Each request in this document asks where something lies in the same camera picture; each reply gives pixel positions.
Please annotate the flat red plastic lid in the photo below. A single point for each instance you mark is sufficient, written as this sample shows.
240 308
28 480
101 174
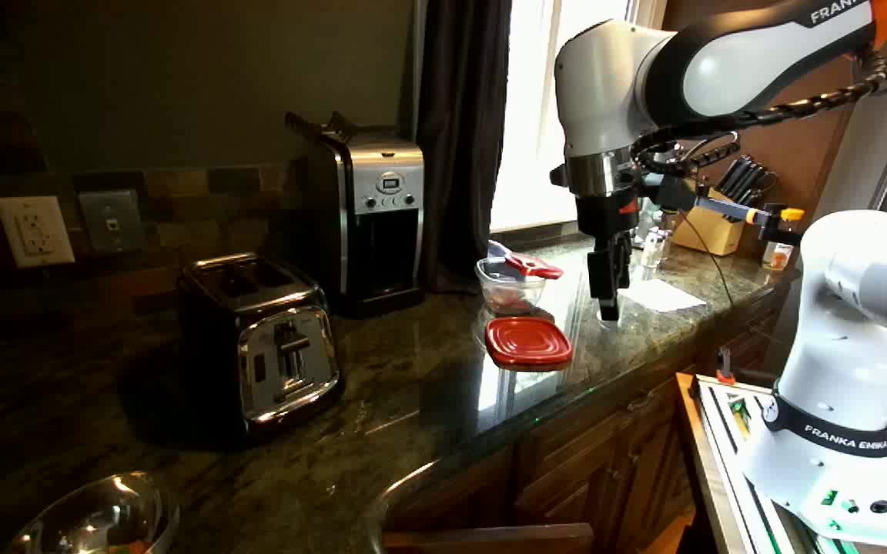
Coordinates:
526 344

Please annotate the black steel coffee maker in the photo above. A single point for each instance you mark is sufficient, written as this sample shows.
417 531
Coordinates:
383 204

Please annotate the wooden knife block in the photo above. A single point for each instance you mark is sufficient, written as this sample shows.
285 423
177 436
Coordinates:
708 233

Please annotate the bright window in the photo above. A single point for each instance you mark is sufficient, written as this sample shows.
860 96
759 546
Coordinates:
526 123

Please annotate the grey metal panel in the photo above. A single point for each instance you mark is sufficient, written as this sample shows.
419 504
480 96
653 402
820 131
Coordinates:
876 144

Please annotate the wooden lower cabinets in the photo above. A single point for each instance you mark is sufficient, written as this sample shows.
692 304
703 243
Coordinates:
587 462

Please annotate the white wall outlet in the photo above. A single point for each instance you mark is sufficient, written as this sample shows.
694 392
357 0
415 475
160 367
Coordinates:
35 233

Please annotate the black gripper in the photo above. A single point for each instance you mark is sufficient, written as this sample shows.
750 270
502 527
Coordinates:
605 209

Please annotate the white robot stand frame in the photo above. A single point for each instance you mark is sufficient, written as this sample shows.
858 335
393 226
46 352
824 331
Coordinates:
737 450

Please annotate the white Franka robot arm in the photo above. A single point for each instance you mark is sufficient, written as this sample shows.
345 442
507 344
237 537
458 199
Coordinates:
608 81

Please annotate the bottle with yellow cap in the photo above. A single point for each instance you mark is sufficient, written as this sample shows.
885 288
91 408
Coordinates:
783 241

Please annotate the dark curtain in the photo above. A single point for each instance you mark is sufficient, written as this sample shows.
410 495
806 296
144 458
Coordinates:
463 144

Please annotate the black chrome toaster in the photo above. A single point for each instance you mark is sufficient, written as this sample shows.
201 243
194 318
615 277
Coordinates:
260 348

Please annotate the clear plastic container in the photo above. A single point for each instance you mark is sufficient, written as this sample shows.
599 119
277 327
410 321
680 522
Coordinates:
507 294

